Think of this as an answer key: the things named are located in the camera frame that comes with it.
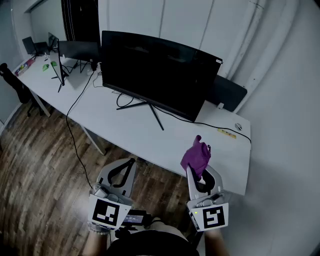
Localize pale beaded bracelet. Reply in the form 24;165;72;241
87;221;111;236

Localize colourful flat box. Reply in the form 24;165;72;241
14;58;36;77

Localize black chest device with screen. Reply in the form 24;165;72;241
119;209;152;232

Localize long black power cable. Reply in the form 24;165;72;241
65;69;96;190

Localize black office chair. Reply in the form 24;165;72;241
0;62;45;118

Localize person's left forearm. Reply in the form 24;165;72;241
84;231;112;256

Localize white wall pipes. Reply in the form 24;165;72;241
224;0;278;83

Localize thin black cable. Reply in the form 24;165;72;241
92;72;105;89

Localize dark window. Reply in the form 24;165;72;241
61;0;101;43

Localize looped black cable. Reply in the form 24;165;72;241
111;89;135;108

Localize black monitor on wire stand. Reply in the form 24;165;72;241
57;40;101;74

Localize person's black shirt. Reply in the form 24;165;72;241
106;229;200;256

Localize person's right forearm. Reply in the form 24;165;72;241
204;228;231;256

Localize small black monitor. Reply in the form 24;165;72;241
21;36;36;60
33;41;50;55

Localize thin black monitor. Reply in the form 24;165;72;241
48;31;70;93

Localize white desk leg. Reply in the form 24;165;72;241
81;126;107;156
31;88;52;118

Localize yellow label strip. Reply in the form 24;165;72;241
217;128;237;140

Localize large curved black monitor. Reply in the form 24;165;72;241
100;30;224;131

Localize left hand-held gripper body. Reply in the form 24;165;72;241
87;183;133;231

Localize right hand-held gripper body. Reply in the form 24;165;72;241
186;190;230;233

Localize person's right leg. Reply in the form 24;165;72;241
151;217;190;242

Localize purple cloth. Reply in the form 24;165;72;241
179;134;212;182

